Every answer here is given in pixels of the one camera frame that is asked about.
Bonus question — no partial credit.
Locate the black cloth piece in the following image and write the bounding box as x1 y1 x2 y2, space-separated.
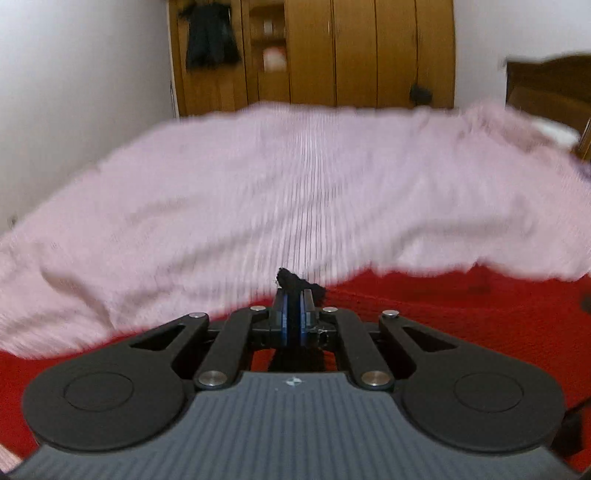
276 268 325 300

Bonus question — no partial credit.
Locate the wooden wardrobe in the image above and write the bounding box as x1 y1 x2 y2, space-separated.
167 0 458 119

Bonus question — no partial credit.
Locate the white pillow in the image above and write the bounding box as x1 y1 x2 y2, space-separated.
531 117 583 149

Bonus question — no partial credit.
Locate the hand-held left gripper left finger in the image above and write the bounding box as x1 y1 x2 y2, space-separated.
129 287 291 391

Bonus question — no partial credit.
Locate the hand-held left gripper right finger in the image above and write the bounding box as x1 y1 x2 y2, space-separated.
300 288 462 392

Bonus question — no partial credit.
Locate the black hanging garment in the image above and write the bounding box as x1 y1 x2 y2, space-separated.
179 0 241 71

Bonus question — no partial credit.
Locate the pink checked bed sheet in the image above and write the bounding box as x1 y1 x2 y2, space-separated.
0 100 591 361

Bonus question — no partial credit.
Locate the dark wooden headboard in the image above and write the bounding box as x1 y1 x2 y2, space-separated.
501 53 591 160

